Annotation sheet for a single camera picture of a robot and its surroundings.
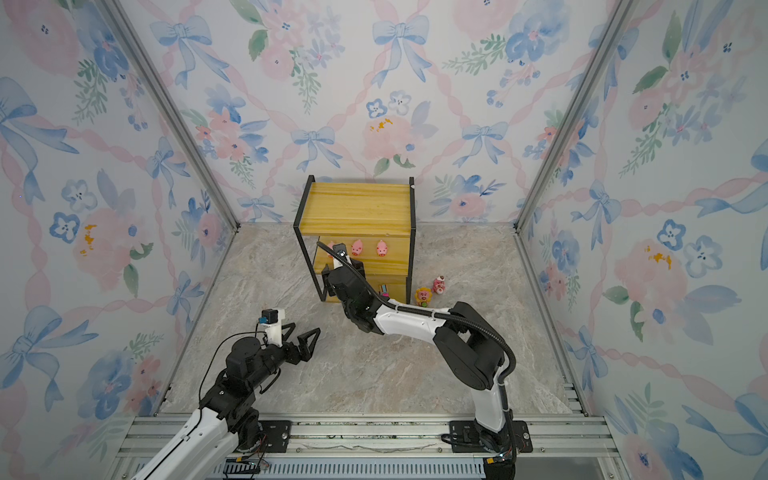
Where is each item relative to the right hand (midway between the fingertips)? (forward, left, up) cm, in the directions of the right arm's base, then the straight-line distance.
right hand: (337, 261), depth 86 cm
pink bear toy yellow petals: (-2, -26, -14) cm, 30 cm away
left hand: (-17, +7, -7) cm, 20 cm away
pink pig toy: (+4, -13, +1) cm, 14 cm away
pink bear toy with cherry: (+2, -31, -15) cm, 34 cm away
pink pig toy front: (+4, -6, +1) cm, 7 cm away
